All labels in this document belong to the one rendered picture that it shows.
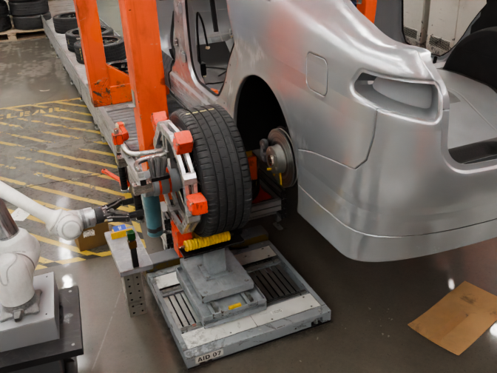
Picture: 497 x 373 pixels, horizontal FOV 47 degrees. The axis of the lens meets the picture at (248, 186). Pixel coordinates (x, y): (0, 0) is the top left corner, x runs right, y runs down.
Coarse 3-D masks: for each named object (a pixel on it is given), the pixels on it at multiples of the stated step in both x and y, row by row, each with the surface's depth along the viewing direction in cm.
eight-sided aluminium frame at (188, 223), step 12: (168, 120) 284; (156, 132) 292; (168, 132) 269; (156, 144) 300; (180, 168) 260; (192, 168) 262; (192, 180) 260; (192, 192) 266; (168, 204) 305; (180, 216) 301; (192, 216) 268; (180, 228) 286; (192, 228) 283
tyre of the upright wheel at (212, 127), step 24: (192, 120) 269; (216, 120) 270; (216, 144) 263; (240, 144) 266; (216, 168) 260; (240, 168) 264; (216, 192) 262; (240, 192) 267; (216, 216) 268; (240, 216) 276
